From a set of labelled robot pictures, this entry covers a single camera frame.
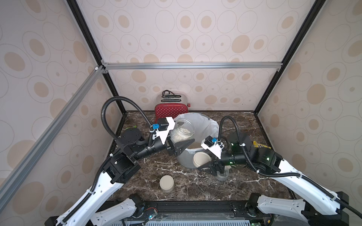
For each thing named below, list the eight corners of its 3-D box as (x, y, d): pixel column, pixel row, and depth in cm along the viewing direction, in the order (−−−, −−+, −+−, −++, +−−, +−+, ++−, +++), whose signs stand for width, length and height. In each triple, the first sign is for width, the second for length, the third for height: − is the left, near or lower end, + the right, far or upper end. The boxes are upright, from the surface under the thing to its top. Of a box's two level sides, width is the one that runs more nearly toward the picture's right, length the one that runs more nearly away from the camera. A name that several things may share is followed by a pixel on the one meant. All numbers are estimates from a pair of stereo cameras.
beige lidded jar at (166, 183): (160, 192, 81) (158, 189, 75) (161, 179, 86) (160, 174, 80) (173, 192, 81) (172, 189, 75) (174, 179, 86) (173, 174, 80)
